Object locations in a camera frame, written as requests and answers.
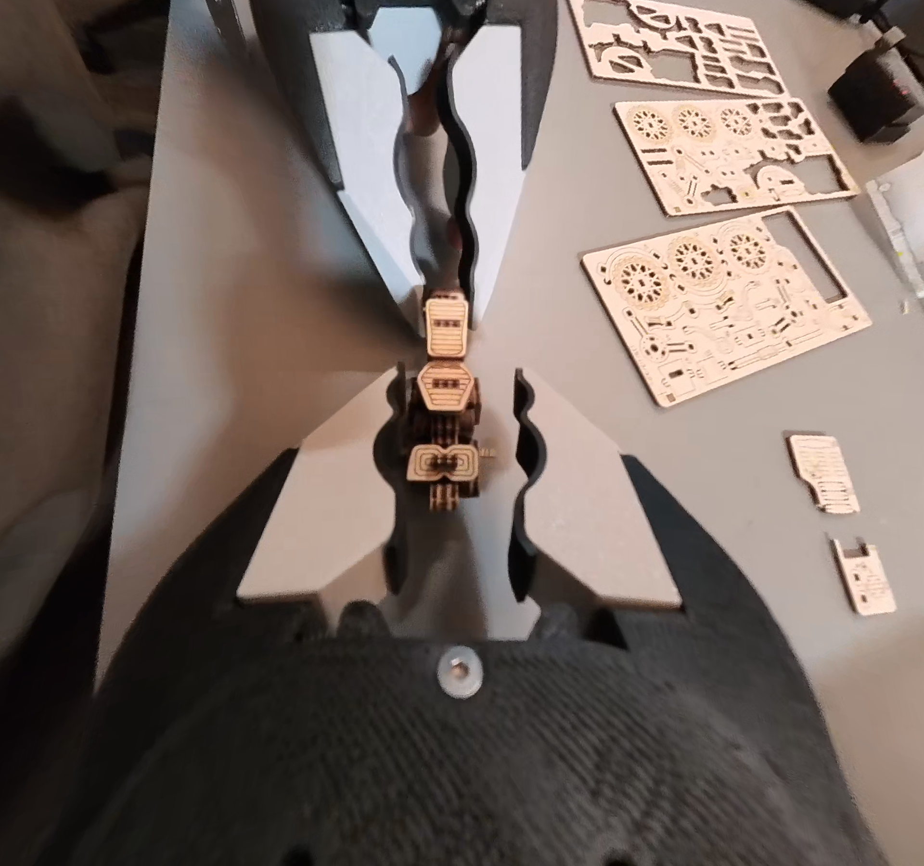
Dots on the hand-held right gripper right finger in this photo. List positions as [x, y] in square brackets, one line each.
[599, 519]

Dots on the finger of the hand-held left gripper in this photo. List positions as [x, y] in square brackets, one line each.
[368, 158]
[498, 129]

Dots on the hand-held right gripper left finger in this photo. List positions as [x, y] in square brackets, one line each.
[325, 519]

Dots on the wooden puzzle model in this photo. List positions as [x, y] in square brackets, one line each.
[444, 389]

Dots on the grey desk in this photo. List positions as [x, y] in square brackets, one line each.
[722, 483]

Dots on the person's left hand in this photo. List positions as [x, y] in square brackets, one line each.
[426, 108]

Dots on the wooden puzzle sheet many cutouts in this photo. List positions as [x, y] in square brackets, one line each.
[599, 64]

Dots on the wooden puzzle sheet with gears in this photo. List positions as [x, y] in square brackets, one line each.
[650, 173]

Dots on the wooden puzzle sheet notched corner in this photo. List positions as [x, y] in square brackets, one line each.
[613, 317]

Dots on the small wooden puzzle piece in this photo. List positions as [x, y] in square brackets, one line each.
[823, 469]

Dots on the tiny wooden puzzle piece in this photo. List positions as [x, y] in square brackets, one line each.
[863, 581]

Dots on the person's olive clothing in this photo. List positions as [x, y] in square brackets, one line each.
[58, 303]

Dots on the black box device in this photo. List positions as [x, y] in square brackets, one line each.
[877, 100]

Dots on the illustrated instruction booklet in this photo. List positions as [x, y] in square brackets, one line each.
[899, 230]

